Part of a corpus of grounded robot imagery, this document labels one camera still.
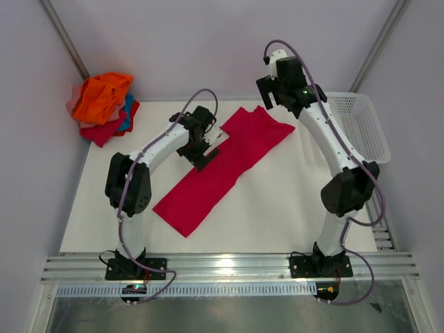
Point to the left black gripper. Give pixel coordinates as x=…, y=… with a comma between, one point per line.
x=198, y=160

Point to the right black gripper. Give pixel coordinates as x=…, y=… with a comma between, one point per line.
x=266, y=86

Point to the magenta pink t-shirt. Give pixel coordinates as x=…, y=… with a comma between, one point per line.
x=251, y=135

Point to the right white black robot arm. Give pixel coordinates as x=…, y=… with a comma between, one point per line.
x=352, y=177

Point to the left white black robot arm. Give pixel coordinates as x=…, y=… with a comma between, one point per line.
x=128, y=184

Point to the white perforated plastic basket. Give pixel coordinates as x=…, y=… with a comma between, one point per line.
x=357, y=117

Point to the blue t-shirt in pile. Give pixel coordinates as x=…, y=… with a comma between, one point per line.
x=126, y=111

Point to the red t-shirt at bottom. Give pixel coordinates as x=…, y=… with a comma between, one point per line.
x=101, y=134

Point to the orange folded t-shirt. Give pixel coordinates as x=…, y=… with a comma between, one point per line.
x=100, y=95

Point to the left controller board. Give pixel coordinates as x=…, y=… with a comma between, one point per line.
x=133, y=293

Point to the controller board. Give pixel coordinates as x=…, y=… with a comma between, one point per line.
x=326, y=292
x=133, y=293

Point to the pink t-shirt under orange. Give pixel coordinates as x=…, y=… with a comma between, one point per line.
x=75, y=97

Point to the right controller board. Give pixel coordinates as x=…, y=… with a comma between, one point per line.
x=326, y=292

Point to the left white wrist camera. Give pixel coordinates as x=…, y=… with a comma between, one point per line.
x=216, y=136

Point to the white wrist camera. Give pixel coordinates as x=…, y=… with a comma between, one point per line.
x=216, y=136
x=273, y=58

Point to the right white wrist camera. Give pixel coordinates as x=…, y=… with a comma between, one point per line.
x=273, y=58

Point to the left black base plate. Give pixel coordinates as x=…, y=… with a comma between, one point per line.
x=156, y=268

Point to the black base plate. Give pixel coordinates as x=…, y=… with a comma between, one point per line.
x=156, y=268
x=309, y=266

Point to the slotted grey cable duct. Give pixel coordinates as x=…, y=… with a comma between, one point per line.
x=191, y=290

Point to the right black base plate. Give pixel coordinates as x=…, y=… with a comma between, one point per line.
x=309, y=266

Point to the right corner metal post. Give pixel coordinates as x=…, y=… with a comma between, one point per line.
x=388, y=27

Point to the corner metal post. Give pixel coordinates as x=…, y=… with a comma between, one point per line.
x=64, y=37
x=388, y=27

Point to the left corner metal post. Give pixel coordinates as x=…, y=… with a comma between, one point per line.
x=64, y=37

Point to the aluminium front rail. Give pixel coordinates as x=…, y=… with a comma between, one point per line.
x=260, y=267

